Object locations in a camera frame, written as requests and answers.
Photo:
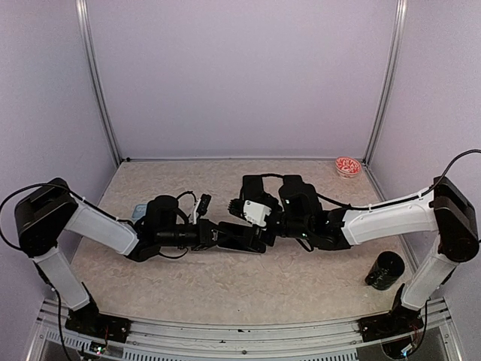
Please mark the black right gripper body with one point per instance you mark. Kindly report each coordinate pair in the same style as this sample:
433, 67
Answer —
269, 241

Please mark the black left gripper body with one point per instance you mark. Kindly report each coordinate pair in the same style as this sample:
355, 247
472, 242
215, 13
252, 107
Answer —
203, 232

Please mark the white-edged black smartphone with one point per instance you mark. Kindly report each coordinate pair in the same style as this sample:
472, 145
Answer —
251, 245

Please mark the black phone case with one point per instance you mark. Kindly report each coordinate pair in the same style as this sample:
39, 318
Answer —
292, 180
253, 189

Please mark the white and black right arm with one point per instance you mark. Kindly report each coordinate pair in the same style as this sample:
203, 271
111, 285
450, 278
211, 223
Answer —
297, 213

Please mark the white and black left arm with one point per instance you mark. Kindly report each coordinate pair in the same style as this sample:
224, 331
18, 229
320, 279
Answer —
53, 208

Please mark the light blue phone case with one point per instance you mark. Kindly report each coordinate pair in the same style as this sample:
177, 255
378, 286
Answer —
139, 212

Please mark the red and white patterned bowl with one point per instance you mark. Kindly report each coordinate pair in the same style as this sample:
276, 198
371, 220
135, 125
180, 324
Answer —
347, 167

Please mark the black cup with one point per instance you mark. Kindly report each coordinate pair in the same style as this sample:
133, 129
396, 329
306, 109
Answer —
386, 270

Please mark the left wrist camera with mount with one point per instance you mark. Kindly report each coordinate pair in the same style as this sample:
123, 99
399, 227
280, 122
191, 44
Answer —
200, 207

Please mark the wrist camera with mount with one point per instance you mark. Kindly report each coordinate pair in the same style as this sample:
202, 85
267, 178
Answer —
200, 207
250, 211

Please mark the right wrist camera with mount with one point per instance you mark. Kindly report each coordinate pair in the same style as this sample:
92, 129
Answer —
250, 211

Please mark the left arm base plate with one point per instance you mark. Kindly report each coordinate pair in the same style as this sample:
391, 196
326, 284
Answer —
90, 321

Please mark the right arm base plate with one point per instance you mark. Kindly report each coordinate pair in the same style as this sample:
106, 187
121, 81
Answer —
397, 321

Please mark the front aluminium rail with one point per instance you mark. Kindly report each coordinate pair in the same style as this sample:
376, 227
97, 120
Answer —
164, 340

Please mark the left aluminium frame post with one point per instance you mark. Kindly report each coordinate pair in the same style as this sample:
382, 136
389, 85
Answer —
89, 49

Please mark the aluminium frame post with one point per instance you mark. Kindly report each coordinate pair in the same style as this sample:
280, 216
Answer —
388, 80
89, 49

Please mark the right aluminium frame post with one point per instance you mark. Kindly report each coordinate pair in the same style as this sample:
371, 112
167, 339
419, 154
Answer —
388, 80

